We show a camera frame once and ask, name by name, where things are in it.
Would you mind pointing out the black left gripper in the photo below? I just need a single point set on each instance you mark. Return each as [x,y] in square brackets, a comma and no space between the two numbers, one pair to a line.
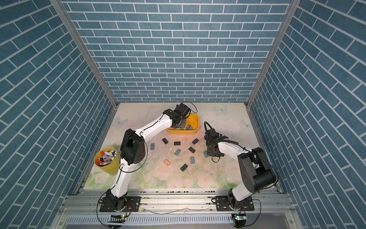
[182,119]

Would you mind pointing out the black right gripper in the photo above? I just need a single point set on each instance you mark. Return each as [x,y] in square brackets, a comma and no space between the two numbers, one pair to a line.
[210,153]

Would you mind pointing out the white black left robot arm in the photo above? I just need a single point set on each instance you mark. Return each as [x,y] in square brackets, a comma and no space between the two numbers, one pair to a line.
[134,149]

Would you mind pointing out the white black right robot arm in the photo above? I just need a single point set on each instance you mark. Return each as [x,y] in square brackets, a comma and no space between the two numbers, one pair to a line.
[255,170]

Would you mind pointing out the yellow plastic storage box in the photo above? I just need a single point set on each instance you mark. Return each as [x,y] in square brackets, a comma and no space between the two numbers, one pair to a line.
[192,120]

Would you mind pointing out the teal eraser right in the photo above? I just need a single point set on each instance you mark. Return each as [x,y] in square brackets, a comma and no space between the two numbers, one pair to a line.
[205,154]

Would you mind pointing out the black eraser far left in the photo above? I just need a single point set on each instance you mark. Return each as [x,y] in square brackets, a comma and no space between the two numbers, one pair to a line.
[165,140]

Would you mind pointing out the light blue eraser centre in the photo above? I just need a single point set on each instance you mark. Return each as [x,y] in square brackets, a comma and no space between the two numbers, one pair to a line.
[177,152]

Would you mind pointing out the black eraser bottom centre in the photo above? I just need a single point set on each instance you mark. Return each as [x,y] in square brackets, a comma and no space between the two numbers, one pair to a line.
[184,167]

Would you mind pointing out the pink eraser bottom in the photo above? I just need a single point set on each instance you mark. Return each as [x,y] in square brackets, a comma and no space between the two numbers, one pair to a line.
[167,162]

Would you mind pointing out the right electronics board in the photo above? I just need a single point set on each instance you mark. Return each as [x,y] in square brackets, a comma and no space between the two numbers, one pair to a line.
[239,220]

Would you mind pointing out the electronics board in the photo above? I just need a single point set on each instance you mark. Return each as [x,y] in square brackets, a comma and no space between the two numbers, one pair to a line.
[115,220]
[239,220]

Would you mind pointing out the yellow cup of pens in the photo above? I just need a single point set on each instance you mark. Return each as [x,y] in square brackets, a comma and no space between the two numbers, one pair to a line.
[108,160]

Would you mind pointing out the left electronics board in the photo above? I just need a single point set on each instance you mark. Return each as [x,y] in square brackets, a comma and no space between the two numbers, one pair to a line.
[115,220]

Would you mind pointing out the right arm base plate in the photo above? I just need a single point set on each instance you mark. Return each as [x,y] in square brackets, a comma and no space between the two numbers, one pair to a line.
[228,203]

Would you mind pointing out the aluminium mounting rail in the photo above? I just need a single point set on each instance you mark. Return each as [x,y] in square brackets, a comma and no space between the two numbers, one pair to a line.
[178,200]

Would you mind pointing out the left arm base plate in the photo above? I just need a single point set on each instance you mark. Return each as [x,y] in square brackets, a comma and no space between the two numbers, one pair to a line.
[128,204]

